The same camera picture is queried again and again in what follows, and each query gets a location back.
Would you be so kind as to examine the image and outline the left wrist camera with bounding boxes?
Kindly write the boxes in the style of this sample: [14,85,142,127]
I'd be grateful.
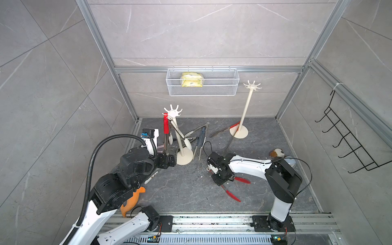
[141,129,159,156]

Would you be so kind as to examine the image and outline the steel tongs with ring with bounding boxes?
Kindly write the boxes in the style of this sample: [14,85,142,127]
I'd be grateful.
[184,122,209,138]

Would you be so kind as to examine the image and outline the white wire mesh basket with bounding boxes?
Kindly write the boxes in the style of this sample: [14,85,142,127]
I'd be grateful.
[166,68,239,97]

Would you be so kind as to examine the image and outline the black wire wall hook rack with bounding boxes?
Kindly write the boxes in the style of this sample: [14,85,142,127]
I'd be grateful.
[314,90,392,174]

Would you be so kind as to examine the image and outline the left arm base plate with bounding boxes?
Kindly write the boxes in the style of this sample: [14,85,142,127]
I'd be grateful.
[146,215,174,232]

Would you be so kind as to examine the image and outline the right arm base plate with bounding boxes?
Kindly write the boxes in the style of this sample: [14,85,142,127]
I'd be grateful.
[250,215,296,232]

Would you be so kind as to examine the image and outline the blue handled cream tongs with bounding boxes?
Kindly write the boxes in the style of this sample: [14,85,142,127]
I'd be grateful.
[193,126,207,160]

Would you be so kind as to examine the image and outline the orange monster plush toy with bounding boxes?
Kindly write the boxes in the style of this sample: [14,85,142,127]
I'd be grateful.
[120,187,146,217]

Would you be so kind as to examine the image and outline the brown white plush toy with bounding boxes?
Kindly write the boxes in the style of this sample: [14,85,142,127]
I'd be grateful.
[269,148,285,158]

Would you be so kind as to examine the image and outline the long steel white tongs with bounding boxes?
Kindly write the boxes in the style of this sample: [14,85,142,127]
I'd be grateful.
[168,116,192,150]

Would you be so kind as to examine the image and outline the cream utensil stand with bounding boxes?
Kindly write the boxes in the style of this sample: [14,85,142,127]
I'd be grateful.
[164,105,194,165]
[229,80,261,139]

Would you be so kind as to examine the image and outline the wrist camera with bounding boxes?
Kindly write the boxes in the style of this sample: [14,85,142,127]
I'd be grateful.
[207,152,220,174]
[141,129,159,156]

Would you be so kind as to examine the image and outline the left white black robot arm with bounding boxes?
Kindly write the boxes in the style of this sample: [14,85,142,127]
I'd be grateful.
[61,129,175,245]

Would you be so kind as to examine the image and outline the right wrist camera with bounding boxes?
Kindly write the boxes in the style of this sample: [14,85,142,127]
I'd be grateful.
[207,152,220,174]

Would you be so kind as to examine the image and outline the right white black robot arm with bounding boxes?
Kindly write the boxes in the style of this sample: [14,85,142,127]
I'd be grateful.
[207,152,303,232]

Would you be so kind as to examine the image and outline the yellow packet in basket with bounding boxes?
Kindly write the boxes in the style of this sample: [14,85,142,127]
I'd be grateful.
[181,72,204,87]

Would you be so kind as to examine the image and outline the red sleeved steel tongs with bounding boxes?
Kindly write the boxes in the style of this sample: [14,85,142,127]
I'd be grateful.
[163,113,169,155]

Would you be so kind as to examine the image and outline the red handled steel tongs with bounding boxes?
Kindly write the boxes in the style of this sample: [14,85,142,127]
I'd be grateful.
[209,121,242,151]

